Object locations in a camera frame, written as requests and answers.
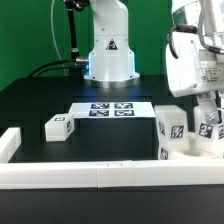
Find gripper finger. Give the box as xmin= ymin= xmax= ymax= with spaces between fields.
xmin=197 ymin=91 xmax=219 ymax=124

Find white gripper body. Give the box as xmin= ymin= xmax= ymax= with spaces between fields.
xmin=166 ymin=32 xmax=224 ymax=97

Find white round stool seat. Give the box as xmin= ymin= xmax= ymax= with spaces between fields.
xmin=157 ymin=131 xmax=224 ymax=161

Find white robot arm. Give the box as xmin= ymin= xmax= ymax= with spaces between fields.
xmin=84 ymin=0 xmax=224 ymax=124

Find white marker sheet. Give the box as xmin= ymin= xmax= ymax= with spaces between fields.
xmin=69 ymin=102 xmax=155 ymax=119

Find white U-shaped fence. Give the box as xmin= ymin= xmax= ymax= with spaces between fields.
xmin=0 ymin=128 xmax=224 ymax=189

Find white cable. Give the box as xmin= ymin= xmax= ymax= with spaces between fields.
xmin=50 ymin=0 xmax=70 ymax=78

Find black cables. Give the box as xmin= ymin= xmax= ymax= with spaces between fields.
xmin=27 ymin=59 xmax=89 ymax=79

